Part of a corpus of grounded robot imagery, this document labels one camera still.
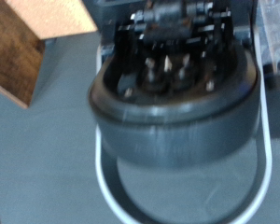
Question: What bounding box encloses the black Keurig coffee machine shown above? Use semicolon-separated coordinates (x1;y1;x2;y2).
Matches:
87;0;280;224

